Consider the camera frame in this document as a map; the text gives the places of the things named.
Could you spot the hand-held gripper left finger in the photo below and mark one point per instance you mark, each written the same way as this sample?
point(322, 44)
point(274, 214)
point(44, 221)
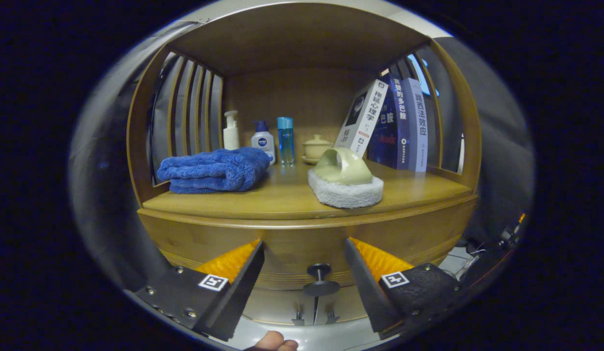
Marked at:
point(243, 287)

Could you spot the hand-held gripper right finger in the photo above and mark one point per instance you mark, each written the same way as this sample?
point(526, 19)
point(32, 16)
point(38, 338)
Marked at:
point(365, 287)

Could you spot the wooden drawer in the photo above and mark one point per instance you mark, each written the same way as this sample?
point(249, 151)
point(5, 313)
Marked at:
point(302, 248)

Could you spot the wooden cabinet door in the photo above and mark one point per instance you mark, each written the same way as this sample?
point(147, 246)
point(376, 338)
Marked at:
point(277, 304)
point(343, 302)

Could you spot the wooden countertop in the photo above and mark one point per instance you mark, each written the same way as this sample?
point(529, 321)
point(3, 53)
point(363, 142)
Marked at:
point(282, 195)

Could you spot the wooden cabinet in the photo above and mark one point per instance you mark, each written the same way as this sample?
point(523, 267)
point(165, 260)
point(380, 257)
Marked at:
point(302, 92)

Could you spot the blue folded towel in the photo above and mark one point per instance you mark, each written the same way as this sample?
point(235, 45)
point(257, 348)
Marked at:
point(214, 170)

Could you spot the white bottle with blue cap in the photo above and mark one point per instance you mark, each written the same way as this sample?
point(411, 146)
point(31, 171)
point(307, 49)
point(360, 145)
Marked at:
point(263, 141)

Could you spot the white pump bottle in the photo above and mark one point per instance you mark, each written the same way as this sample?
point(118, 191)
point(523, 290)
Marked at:
point(231, 139)

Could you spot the beige lidded teacup with saucer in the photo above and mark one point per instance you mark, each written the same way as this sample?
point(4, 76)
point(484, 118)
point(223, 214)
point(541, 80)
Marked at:
point(315, 146)

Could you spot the clear blue bottle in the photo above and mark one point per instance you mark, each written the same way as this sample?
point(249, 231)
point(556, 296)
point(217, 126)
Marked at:
point(285, 141)

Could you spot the black device with orange part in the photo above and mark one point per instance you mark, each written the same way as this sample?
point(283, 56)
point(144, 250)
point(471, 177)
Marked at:
point(509, 236)

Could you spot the dark blue book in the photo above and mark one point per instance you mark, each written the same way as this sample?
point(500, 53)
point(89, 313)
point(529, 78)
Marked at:
point(401, 126)

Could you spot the white book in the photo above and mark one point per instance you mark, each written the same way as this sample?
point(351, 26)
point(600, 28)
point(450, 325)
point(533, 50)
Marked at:
point(365, 122)

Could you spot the pale blue book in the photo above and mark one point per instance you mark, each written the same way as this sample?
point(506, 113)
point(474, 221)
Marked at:
point(418, 126)

